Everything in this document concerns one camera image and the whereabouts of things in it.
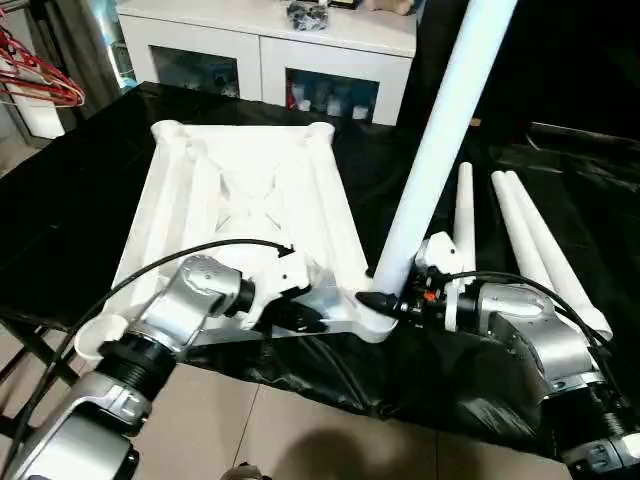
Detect red wire hangers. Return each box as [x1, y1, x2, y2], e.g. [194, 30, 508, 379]
[0, 27, 85, 107]

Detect white plastic container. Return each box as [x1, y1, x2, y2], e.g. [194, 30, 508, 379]
[19, 97, 66, 139]

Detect dark patterned bundle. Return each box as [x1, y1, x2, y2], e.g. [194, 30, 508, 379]
[287, 2, 331, 32]

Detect white plastic table top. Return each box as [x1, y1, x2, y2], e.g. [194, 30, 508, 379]
[74, 119, 401, 361]

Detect white plastic table leg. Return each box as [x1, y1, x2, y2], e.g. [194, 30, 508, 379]
[489, 169, 551, 301]
[502, 169, 614, 341]
[369, 0, 520, 301]
[452, 162, 476, 274]

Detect black folding table frame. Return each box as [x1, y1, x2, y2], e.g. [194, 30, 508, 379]
[0, 324, 76, 436]

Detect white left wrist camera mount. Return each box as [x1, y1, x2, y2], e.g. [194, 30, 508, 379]
[242, 247, 321, 331]

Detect black monitor bar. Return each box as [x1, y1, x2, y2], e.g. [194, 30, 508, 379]
[529, 122, 640, 151]

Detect white glass door cabinet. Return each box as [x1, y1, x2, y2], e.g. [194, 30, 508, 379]
[117, 0, 419, 126]

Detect blue white patterned panel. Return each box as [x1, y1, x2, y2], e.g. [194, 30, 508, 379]
[102, 29, 136, 86]

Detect grey curtain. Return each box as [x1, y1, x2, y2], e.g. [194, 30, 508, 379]
[29, 0, 121, 116]

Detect black glossy mat cloth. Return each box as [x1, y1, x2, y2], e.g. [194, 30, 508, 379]
[0, 79, 640, 451]

